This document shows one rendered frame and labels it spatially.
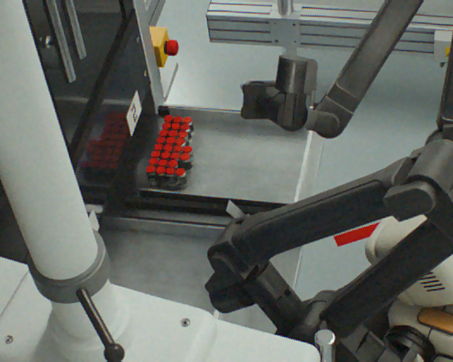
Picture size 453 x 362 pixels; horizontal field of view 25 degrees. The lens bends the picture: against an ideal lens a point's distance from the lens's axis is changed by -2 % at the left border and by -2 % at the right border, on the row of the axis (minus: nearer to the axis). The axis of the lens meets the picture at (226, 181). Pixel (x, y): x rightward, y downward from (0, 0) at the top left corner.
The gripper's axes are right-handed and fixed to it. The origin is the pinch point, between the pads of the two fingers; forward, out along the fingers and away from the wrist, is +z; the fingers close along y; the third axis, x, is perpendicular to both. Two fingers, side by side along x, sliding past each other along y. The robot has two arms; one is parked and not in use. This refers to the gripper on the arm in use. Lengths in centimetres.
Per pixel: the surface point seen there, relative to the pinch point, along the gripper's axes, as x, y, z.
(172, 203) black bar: 30.2, 6.8, 23.5
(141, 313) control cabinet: 10, 41, -72
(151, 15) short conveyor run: -2, -3, 81
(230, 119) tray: 15.7, -11.3, 39.7
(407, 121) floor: 39, -111, 126
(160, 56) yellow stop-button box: 3, 3, 51
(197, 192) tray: 28.6, 0.5, 25.8
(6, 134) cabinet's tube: -16, 59, -90
